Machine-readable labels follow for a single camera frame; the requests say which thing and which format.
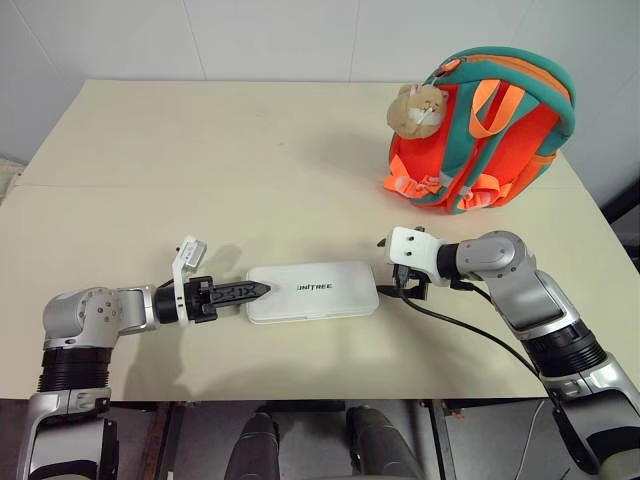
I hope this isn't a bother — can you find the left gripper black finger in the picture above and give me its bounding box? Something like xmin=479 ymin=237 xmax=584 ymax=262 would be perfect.
xmin=213 ymin=292 xmax=274 ymax=308
xmin=213 ymin=281 xmax=274 ymax=296

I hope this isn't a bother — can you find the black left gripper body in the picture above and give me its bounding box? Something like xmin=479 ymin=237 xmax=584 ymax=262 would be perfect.
xmin=186 ymin=276 xmax=220 ymax=325

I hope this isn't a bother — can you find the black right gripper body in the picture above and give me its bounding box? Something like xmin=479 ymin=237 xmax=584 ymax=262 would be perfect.
xmin=391 ymin=260 xmax=433 ymax=303

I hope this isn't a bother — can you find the white plastic box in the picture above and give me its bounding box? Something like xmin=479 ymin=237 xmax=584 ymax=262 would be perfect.
xmin=245 ymin=259 xmax=380 ymax=327

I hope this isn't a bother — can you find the orange and teal backpack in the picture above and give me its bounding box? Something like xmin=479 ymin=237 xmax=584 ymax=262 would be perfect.
xmin=382 ymin=45 xmax=578 ymax=218

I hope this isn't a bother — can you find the dark rounded shape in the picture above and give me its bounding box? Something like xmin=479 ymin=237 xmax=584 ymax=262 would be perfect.
xmin=236 ymin=411 xmax=282 ymax=480
xmin=344 ymin=405 xmax=422 ymax=480

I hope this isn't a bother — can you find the dark furniture piece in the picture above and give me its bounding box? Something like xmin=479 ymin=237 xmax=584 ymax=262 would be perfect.
xmin=598 ymin=172 xmax=640 ymax=274

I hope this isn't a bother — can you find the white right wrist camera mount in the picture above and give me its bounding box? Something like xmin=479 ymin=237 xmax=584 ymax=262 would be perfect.
xmin=385 ymin=226 xmax=447 ymax=277

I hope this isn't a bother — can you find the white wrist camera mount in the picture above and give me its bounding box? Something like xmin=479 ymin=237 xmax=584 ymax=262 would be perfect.
xmin=170 ymin=234 xmax=209 ymax=329
xmin=385 ymin=226 xmax=447 ymax=277

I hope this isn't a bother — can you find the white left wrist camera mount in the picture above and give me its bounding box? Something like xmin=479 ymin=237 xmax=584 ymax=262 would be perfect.
xmin=170 ymin=234 xmax=209 ymax=329

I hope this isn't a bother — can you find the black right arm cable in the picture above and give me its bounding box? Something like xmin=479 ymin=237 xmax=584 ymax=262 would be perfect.
xmin=397 ymin=279 xmax=600 ymax=475

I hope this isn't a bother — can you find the beige plush animal keychain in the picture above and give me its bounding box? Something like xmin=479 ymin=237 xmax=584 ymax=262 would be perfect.
xmin=385 ymin=83 xmax=451 ymax=139

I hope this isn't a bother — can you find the black metal table frame bar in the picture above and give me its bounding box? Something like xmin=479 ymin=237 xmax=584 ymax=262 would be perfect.
xmin=149 ymin=399 xmax=175 ymax=480
xmin=430 ymin=399 xmax=454 ymax=480

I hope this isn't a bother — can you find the thin white cable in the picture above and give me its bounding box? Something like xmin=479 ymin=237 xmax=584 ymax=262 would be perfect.
xmin=517 ymin=399 xmax=547 ymax=480

